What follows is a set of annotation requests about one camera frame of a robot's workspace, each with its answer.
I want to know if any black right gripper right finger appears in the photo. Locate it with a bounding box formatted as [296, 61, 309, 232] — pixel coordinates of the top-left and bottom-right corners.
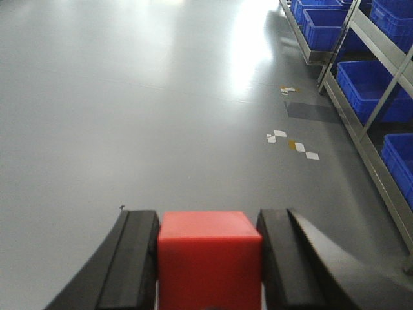
[257, 209, 412, 309]

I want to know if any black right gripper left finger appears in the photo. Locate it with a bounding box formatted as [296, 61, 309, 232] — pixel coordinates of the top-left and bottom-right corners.
[46, 210, 159, 309]

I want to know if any red cube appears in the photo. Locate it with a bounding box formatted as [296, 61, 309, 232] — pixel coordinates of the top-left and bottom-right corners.
[157, 211, 263, 309]

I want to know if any blue bin rack near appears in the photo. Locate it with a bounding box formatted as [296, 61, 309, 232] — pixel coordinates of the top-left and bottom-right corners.
[381, 133, 412, 210]

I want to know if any blue bin rack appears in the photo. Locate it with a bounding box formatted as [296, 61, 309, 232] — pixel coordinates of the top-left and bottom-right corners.
[336, 61, 412, 125]
[290, 0, 348, 51]
[381, 133, 412, 210]

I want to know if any blue bin rack middle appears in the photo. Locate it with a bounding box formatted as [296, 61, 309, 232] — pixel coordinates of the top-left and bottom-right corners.
[336, 61, 412, 125]

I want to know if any steel rack on floor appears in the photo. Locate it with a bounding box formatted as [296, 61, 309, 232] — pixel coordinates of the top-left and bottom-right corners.
[279, 0, 413, 256]

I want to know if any blue bin rack far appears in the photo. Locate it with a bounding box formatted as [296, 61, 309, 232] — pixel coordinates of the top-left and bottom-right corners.
[290, 0, 348, 51]

